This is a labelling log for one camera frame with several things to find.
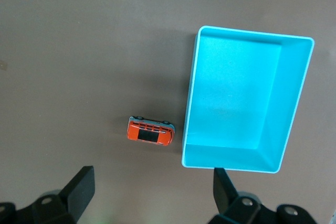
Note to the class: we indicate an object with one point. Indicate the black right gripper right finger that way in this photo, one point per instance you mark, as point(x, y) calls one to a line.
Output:
point(225, 195)

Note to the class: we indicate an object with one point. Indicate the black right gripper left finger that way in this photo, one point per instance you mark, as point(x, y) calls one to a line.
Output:
point(78, 190)

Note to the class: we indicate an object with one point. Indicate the orange toy bus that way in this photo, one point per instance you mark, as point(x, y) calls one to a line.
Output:
point(136, 130)

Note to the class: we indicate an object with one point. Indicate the blue plastic box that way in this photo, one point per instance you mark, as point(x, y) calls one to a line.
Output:
point(231, 98)

